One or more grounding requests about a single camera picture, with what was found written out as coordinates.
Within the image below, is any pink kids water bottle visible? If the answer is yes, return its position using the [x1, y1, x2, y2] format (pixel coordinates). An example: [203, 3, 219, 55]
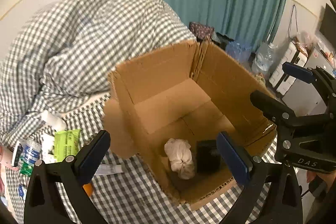
[0, 144, 19, 171]

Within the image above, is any small white plush toy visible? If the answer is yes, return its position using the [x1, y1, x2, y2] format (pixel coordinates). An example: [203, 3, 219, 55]
[41, 133, 56, 164]

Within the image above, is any green wet wipes pack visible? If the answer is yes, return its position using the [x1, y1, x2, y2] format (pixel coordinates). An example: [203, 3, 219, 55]
[54, 129, 80, 162]

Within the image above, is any black white device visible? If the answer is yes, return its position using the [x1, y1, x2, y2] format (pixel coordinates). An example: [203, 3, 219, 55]
[11, 139, 24, 167]

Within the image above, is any orange fruit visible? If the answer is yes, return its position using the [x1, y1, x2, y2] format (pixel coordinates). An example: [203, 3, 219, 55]
[83, 183, 93, 197]

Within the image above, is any grey gingham bed sheet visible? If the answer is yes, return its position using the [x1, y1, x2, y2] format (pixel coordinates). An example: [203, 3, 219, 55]
[4, 97, 279, 224]

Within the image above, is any white ointment tube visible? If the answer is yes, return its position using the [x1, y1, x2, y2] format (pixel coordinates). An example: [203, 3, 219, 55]
[94, 164, 125, 176]

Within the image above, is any large clear water bottle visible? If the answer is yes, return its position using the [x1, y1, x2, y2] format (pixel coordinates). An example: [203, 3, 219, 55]
[251, 43, 277, 77]

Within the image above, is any person's right hand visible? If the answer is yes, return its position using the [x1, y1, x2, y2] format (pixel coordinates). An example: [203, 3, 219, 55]
[306, 170, 335, 202]

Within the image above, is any brown cardboard box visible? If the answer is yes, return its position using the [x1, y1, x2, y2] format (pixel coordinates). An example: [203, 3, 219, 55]
[103, 40, 276, 210]

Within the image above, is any small plastic water bottle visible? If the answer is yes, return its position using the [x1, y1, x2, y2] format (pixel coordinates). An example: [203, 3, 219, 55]
[21, 138, 42, 166]

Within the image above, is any dark floral bag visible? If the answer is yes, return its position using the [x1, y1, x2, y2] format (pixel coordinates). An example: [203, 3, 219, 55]
[189, 22, 215, 42]

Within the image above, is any grey gingham duvet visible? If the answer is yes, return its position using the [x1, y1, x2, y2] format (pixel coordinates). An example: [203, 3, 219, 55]
[1, 0, 194, 146]

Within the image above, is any white spray bottle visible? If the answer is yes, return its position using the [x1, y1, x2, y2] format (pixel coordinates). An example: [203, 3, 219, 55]
[41, 110, 67, 132]

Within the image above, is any black ring band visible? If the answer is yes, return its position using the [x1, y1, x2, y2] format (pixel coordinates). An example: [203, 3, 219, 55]
[196, 140, 222, 174]

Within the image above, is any white drawer cabinet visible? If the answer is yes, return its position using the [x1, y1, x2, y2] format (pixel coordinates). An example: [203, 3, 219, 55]
[269, 41, 309, 96]

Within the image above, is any green medicine sachet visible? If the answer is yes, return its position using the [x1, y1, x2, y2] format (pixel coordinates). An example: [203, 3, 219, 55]
[20, 162, 34, 177]

